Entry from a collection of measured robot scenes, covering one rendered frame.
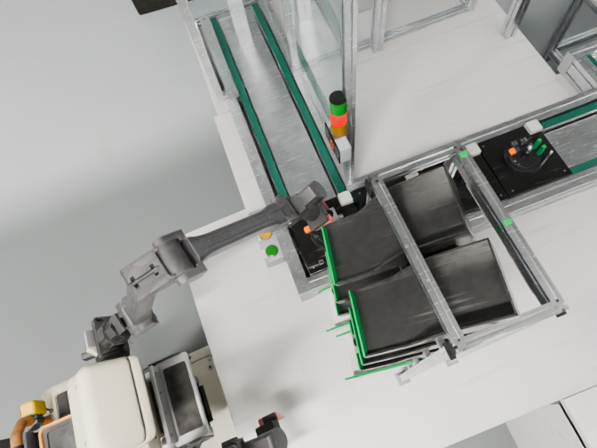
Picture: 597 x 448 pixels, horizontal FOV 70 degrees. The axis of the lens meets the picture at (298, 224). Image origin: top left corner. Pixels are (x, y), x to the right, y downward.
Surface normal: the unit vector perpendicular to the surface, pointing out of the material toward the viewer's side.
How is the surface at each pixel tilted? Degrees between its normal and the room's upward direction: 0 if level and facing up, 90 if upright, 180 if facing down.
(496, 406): 0
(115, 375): 42
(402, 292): 25
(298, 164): 0
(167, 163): 0
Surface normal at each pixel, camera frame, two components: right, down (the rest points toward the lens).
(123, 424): 0.54, -0.55
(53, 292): -0.11, -0.40
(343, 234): -0.51, -0.27
